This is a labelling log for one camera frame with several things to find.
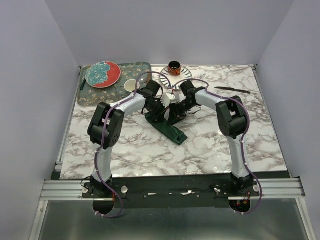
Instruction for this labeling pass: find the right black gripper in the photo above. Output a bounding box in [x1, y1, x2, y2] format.
[166, 99, 196, 127]

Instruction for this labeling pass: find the dark green cloth napkin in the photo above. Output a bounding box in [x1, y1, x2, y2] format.
[145, 113, 188, 146]

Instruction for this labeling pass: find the black knife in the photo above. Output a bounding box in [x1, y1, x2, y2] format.
[214, 86, 251, 94]

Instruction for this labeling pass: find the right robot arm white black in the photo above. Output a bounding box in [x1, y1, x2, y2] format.
[168, 78, 253, 196]

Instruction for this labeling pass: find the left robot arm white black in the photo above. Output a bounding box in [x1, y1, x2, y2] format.
[87, 80, 163, 198]

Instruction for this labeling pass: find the white striped saucer plate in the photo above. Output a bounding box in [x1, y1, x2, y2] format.
[159, 66, 193, 91]

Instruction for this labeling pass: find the brown glazed cup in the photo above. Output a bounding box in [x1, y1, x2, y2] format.
[167, 61, 181, 76]

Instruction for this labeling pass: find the red and teal plate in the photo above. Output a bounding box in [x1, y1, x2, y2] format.
[85, 61, 121, 89]

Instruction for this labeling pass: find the floral teal serving tray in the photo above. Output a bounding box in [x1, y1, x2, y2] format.
[77, 62, 152, 107]

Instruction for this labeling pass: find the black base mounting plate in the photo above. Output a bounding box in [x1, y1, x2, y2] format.
[82, 173, 260, 209]

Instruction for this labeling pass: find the cream mug with teal handle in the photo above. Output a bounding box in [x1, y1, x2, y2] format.
[124, 79, 140, 93]

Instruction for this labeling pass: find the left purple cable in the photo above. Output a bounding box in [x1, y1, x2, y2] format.
[94, 71, 173, 219]

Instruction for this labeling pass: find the purple cable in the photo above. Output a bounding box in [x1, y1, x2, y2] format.
[171, 78, 264, 216]
[94, 71, 173, 219]

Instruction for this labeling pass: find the green handled utensil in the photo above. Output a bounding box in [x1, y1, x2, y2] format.
[80, 78, 86, 91]

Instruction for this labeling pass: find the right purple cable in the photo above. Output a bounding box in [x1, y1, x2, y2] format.
[171, 78, 264, 216]

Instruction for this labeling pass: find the aluminium frame rail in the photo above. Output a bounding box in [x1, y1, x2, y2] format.
[29, 178, 316, 240]

